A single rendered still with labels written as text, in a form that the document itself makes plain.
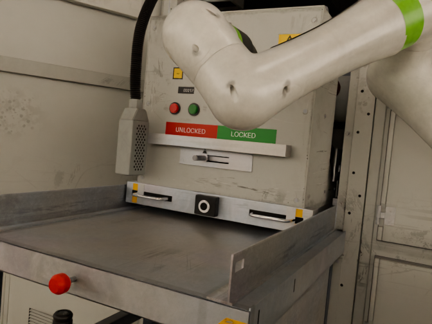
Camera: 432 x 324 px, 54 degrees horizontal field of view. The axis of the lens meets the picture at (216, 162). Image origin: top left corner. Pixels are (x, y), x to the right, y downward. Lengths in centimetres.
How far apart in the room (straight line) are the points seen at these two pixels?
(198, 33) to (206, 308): 40
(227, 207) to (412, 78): 51
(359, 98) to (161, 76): 54
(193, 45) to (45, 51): 76
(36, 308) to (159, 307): 129
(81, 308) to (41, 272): 94
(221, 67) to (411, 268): 78
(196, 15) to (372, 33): 29
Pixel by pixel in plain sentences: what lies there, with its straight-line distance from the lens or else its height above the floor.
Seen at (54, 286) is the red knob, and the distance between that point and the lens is 73.
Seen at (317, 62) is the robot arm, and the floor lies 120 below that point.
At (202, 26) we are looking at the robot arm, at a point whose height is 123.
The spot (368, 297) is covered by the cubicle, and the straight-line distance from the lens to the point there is 126.
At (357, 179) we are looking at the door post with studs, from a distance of 121.
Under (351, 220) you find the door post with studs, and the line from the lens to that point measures 123.
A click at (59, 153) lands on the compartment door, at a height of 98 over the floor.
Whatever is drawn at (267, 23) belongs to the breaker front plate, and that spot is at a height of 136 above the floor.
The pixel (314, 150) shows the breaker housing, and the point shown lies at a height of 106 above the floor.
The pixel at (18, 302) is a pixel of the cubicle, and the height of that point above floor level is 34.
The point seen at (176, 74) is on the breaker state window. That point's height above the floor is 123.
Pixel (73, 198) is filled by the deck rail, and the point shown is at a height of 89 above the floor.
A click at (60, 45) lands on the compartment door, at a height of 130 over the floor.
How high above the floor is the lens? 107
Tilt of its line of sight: 3 degrees down
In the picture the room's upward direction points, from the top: 5 degrees clockwise
